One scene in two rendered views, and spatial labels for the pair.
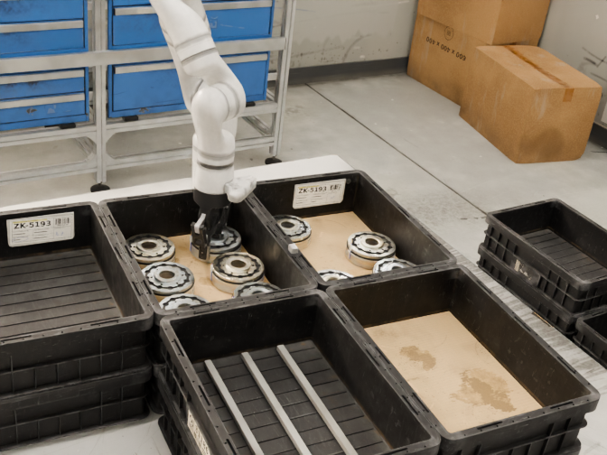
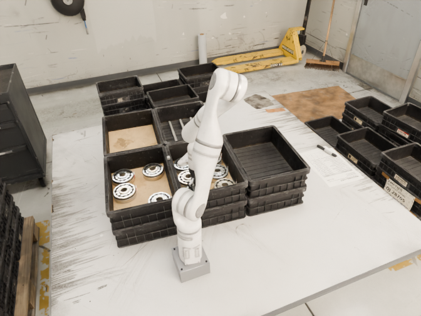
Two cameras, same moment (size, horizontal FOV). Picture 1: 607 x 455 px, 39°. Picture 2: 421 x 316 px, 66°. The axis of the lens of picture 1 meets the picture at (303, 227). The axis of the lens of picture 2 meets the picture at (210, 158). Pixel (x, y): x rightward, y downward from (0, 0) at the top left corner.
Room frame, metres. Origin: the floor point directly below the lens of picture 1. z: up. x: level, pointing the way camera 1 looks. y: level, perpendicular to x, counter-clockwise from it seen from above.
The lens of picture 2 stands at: (2.51, 0.51, 1.86)
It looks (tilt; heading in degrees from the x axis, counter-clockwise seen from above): 37 degrees down; 194
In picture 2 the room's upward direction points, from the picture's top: 2 degrees counter-clockwise
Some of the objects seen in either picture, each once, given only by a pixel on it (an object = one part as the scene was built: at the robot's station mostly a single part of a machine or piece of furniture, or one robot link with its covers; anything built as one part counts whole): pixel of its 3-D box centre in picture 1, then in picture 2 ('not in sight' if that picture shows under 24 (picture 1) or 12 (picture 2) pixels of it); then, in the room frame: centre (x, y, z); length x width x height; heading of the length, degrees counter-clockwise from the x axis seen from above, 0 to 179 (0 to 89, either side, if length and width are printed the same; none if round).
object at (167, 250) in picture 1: (148, 247); (225, 185); (1.43, 0.30, 0.86); 0.10 x 0.10 x 0.01
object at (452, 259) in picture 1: (343, 226); (139, 177); (1.52, -0.08, 0.92); 0.40 x 0.30 x 0.02; 29
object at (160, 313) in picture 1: (202, 246); (203, 164); (1.37, 0.18, 0.92); 0.40 x 0.30 x 0.02; 29
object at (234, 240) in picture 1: (216, 237); not in sight; (1.50, 0.17, 0.86); 0.10 x 0.10 x 0.01
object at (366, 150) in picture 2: not in sight; (364, 162); (0.39, 1.17, 0.31); 0.40 x 0.30 x 0.34; 34
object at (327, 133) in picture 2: not in sight; (329, 140); (0.06, 0.94, 0.26); 0.40 x 0.30 x 0.23; 34
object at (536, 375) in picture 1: (447, 368); (133, 139); (1.17, -0.27, 0.87); 0.40 x 0.30 x 0.11; 29
